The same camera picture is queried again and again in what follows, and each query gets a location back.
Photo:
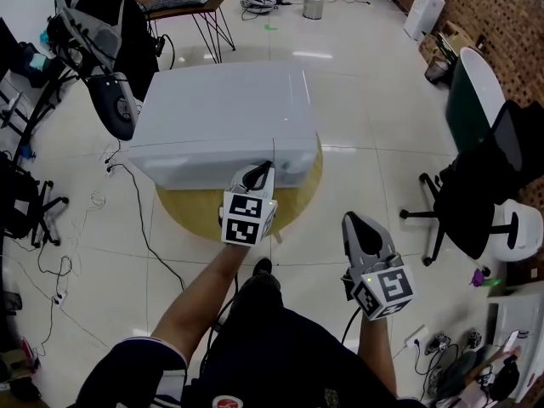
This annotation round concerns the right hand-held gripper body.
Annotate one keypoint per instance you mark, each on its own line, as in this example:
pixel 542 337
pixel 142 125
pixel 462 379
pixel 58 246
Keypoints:
pixel 382 289

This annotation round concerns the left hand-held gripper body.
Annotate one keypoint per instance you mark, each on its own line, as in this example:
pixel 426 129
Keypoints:
pixel 244 221

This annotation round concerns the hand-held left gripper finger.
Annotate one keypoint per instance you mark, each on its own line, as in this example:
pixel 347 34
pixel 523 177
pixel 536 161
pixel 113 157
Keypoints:
pixel 242 180
pixel 267 181

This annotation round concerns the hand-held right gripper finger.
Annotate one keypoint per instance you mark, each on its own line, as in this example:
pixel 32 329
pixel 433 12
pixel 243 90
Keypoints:
pixel 352 245
pixel 380 238

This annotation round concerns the white microwave door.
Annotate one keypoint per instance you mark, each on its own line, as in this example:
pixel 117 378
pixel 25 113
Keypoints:
pixel 191 166

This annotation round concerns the white microwave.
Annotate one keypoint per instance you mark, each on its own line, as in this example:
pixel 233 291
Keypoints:
pixel 221 100

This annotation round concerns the person's right forearm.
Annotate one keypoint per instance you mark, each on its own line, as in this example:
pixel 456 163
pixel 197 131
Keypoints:
pixel 376 351

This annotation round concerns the person's left forearm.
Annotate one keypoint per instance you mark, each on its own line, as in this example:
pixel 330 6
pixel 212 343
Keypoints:
pixel 204 296

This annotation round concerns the person's black shoe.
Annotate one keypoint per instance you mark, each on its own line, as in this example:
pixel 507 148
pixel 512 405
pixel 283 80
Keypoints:
pixel 262 267

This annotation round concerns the round wooden table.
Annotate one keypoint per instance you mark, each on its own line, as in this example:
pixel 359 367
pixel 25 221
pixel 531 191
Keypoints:
pixel 195 213

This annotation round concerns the white power strip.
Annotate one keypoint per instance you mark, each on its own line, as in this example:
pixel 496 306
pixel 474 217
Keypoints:
pixel 60 298
pixel 416 337

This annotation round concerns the black charger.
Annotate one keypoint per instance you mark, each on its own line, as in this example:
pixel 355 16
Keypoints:
pixel 474 339
pixel 438 341

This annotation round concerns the purple toy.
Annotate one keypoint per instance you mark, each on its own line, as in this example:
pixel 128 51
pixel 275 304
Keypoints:
pixel 479 277

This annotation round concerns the black office chair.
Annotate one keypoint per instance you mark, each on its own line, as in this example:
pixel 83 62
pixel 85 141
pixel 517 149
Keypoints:
pixel 480 194

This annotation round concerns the person's dark clothing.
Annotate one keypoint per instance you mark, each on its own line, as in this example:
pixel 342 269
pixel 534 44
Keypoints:
pixel 272 355

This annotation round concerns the white cabinet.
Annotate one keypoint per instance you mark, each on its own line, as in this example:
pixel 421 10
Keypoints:
pixel 514 313

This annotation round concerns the grey mesh office chair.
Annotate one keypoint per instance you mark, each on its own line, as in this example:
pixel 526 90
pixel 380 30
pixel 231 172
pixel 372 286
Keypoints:
pixel 108 96

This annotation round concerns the green and white tub chair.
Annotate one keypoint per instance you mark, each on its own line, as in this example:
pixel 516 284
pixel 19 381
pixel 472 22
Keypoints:
pixel 472 96

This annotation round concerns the black mesh bin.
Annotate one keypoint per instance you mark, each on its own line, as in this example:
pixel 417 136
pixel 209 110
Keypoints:
pixel 437 71

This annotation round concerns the metal waste bin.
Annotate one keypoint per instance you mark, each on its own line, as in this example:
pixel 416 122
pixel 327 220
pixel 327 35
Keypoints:
pixel 313 6

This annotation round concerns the black swivel chair base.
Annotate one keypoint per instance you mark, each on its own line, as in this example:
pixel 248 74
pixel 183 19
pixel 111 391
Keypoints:
pixel 38 211

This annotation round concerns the cardboard box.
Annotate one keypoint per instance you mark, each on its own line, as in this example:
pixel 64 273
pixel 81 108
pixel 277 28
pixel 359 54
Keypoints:
pixel 450 36

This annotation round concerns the white air purifier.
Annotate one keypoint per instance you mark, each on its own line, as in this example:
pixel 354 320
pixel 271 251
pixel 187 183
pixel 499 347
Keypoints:
pixel 423 13

